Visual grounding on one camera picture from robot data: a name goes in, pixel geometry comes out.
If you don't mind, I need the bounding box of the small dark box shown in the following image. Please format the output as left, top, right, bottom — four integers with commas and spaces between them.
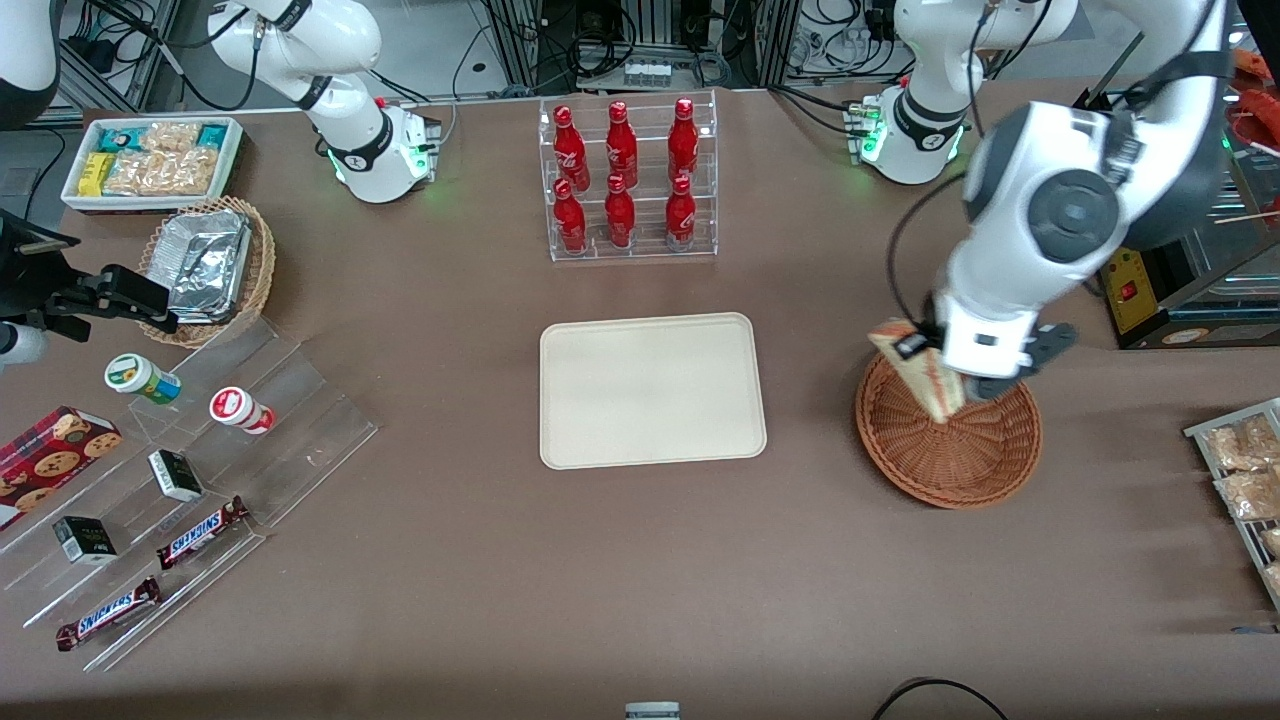
53, 515, 118, 566
148, 449, 204, 503

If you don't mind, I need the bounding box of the clear acrylic bottle rack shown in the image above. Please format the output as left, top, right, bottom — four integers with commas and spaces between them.
538, 90, 719, 263

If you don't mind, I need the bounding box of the white snack bin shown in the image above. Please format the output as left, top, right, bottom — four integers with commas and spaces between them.
60, 116, 244, 216

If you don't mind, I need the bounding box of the silver foil container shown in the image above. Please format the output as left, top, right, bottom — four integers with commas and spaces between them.
158, 209, 253, 326

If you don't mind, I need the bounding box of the red cola bottle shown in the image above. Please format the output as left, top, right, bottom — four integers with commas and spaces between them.
605, 100, 639, 189
667, 97, 700, 183
604, 174, 637, 251
553, 105, 591, 193
665, 174, 698, 251
553, 178, 589, 256

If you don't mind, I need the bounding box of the tan wicker basket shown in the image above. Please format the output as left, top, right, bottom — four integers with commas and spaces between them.
138, 196, 277, 349

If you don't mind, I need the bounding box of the red cookie box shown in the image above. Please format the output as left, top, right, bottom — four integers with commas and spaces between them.
0, 405, 123, 531

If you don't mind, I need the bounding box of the black food warmer cabinet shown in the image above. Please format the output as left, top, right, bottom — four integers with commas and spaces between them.
1075, 45, 1280, 351

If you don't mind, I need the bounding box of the black table cable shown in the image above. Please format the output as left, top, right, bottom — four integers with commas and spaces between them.
870, 677, 1011, 720

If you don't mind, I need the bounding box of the grey wire rack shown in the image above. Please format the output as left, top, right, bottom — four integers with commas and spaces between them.
1183, 398, 1280, 613

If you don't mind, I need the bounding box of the cream plastic tray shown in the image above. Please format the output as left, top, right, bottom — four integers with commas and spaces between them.
540, 312, 768, 471

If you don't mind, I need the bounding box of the clear cracker bag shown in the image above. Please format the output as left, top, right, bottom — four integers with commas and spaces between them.
140, 122, 201, 154
172, 148, 221, 196
105, 150, 181, 197

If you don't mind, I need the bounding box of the clear acrylic stepped stand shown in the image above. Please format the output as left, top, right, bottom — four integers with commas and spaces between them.
0, 315, 379, 673

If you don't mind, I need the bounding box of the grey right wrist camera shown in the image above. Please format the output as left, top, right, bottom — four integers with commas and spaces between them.
0, 323, 48, 368

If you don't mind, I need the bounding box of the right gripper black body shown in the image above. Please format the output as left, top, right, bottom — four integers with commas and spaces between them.
0, 208, 81, 325

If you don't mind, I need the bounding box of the brown round wicker basket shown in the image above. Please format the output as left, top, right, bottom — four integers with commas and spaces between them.
855, 345, 1044, 511

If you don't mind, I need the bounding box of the triangle sandwich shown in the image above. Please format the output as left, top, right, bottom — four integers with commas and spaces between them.
866, 318, 968, 425

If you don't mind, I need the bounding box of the green lid cup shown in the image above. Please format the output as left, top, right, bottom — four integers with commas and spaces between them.
104, 353, 183, 405

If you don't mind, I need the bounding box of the red lid cup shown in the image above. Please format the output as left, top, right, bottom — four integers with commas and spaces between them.
209, 386, 276, 436

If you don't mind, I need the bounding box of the Snickers bar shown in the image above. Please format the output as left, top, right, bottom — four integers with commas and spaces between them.
156, 496, 251, 571
55, 576, 162, 653

